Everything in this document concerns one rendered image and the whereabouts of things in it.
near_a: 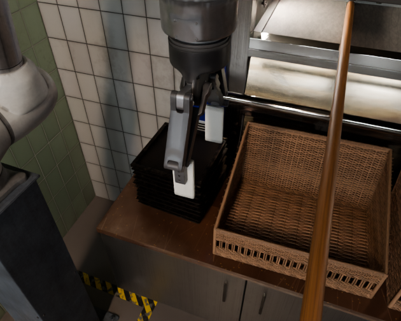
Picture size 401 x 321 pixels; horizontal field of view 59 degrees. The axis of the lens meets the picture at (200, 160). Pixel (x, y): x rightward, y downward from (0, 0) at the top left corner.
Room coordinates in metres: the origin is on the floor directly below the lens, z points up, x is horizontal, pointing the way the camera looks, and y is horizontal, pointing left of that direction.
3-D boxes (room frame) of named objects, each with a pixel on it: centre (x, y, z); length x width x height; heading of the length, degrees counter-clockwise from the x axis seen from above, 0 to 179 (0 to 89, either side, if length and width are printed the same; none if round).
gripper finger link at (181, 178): (0.33, 0.03, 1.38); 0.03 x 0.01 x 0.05; 160
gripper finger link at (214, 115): (0.47, -0.02, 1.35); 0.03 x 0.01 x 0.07; 70
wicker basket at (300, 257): (0.85, -0.38, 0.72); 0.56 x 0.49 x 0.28; 72
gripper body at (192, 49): (0.41, 0.00, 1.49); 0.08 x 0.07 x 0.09; 160
